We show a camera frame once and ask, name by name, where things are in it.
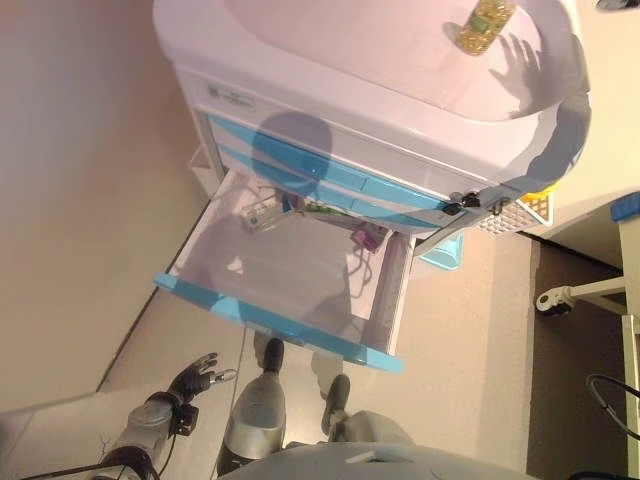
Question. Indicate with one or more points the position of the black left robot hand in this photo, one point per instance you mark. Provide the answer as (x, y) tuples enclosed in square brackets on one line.
[(192, 380)]

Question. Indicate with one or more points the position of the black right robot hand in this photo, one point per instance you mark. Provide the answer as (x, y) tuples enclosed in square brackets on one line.
[(620, 3)]

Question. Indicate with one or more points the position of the deep blue-front cart drawer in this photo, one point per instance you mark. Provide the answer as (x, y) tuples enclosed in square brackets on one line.
[(280, 315)]

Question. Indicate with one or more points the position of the amber medicine bottle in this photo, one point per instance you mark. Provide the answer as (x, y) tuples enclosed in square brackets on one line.
[(485, 27)]

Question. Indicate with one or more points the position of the purple medicine box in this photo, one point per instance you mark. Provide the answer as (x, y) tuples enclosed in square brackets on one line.
[(369, 239)]

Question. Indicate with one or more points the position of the shallow blue striped drawer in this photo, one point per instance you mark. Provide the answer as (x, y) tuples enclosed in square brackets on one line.
[(230, 130), (240, 157)]

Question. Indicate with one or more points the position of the silver left robot leg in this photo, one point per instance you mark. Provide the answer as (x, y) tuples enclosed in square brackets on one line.
[(255, 415)]

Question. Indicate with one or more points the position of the silver robot leg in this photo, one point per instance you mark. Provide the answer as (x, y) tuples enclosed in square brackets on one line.
[(255, 415), (350, 420)]

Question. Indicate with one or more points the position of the silver right robot leg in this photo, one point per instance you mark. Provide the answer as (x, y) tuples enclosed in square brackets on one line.
[(350, 420)]

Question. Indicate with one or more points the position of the clear tubing package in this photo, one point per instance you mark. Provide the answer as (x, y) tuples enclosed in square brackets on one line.
[(260, 215)]

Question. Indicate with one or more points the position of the blue white small packet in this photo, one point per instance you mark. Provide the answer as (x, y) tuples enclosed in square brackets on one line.
[(287, 202)]

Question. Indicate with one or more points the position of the blue bed tag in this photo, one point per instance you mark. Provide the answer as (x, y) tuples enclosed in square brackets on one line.
[(627, 206)]

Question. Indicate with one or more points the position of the white cart side tray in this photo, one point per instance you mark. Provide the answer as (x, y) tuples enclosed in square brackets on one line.
[(200, 165)]

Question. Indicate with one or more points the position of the long green white box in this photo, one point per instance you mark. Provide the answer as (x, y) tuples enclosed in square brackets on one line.
[(327, 209)]

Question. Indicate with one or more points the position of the white perforated side basket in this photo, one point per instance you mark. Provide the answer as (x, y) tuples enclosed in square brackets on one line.
[(515, 217)]

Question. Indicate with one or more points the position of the black cart keys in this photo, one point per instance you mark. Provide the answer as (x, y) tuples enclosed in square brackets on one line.
[(462, 202)]

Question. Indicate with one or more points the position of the white hospital bed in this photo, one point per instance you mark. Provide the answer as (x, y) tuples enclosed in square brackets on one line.
[(630, 280)]

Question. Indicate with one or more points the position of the light blue waste bin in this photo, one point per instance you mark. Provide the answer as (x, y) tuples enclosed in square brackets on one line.
[(442, 252)]

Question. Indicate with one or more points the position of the white medical cart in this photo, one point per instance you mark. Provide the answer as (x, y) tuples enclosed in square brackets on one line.
[(350, 90)]

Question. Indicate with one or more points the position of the cart label sticker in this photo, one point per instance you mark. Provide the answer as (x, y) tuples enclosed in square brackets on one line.
[(230, 95)]

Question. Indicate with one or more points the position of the bed caster wheel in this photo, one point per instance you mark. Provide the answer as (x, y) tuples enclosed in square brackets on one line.
[(552, 302)]

